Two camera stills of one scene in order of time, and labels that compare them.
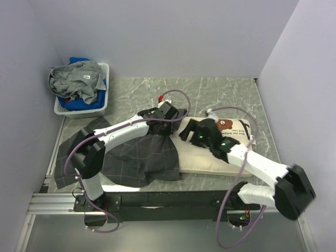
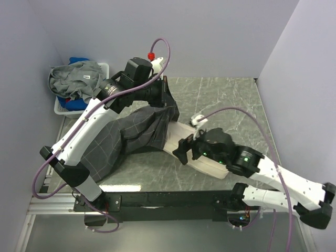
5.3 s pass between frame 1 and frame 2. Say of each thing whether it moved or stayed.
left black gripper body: moved
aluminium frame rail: stayed
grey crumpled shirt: stayed
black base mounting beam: stayed
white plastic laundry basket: stayed
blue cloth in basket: stayed
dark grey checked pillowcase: moved
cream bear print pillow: moved
